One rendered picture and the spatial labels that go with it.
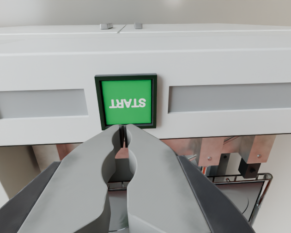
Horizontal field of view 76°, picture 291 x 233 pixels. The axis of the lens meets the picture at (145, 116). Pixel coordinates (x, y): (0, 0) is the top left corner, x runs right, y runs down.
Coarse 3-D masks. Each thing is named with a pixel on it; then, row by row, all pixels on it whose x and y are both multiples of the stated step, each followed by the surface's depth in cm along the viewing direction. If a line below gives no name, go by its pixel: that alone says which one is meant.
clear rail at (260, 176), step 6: (234, 174) 33; (240, 174) 33; (258, 174) 33; (264, 174) 33; (126, 180) 32; (216, 180) 32; (222, 180) 32; (228, 180) 32; (234, 180) 33; (240, 180) 33; (246, 180) 33; (252, 180) 33; (258, 180) 33; (264, 180) 33; (108, 186) 31; (114, 186) 31; (120, 186) 32; (126, 186) 32
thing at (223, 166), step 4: (220, 156) 37; (224, 156) 37; (228, 156) 37; (220, 160) 37; (224, 160) 37; (228, 160) 37; (220, 164) 38; (224, 164) 38; (212, 168) 41; (216, 168) 39; (220, 168) 38; (224, 168) 38; (212, 172) 41; (216, 172) 39; (220, 172) 39; (224, 172) 39
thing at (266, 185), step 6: (270, 174) 33; (270, 180) 33; (264, 186) 34; (264, 192) 34; (258, 198) 36; (264, 198) 35; (258, 204) 36; (252, 210) 38; (258, 210) 37; (252, 216) 38; (252, 222) 39
